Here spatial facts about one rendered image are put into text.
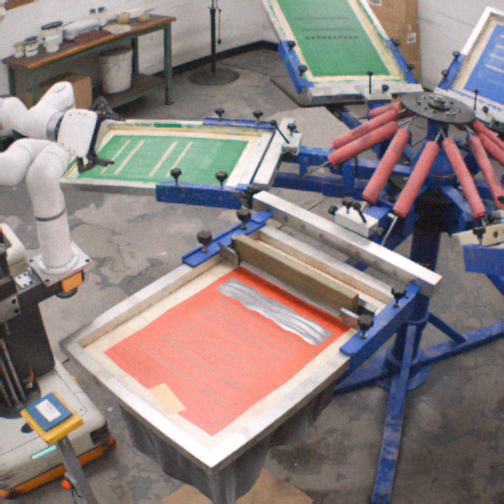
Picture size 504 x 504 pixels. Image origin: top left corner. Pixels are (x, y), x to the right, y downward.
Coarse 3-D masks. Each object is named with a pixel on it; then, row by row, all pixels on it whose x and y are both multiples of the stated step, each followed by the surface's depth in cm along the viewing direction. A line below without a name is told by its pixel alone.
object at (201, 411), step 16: (288, 304) 182; (304, 304) 182; (272, 320) 177; (320, 320) 176; (336, 320) 176; (336, 336) 171; (304, 352) 166; (320, 352) 166; (288, 368) 161; (176, 384) 157; (256, 384) 157; (272, 384) 157; (192, 400) 152; (208, 400) 152; (240, 400) 152; (256, 400) 152; (192, 416) 148; (208, 416) 148; (224, 416) 148; (208, 432) 143
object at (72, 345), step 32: (320, 256) 194; (160, 288) 182; (384, 288) 181; (96, 320) 170; (64, 352) 163; (320, 384) 152; (160, 416) 143; (288, 416) 147; (192, 448) 135; (224, 448) 135
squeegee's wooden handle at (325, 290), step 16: (240, 240) 189; (240, 256) 192; (256, 256) 187; (272, 256) 182; (272, 272) 185; (288, 272) 180; (304, 272) 176; (304, 288) 178; (320, 288) 174; (336, 288) 170; (336, 304) 172; (352, 304) 168
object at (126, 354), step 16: (240, 272) 194; (208, 288) 188; (256, 288) 188; (272, 288) 188; (192, 304) 182; (240, 304) 182; (160, 320) 176; (176, 320) 177; (144, 336) 171; (112, 352) 165; (128, 352) 166; (144, 352) 166; (128, 368) 161; (144, 368) 161; (160, 368) 161; (144, 384) 156; (160, 384) 156
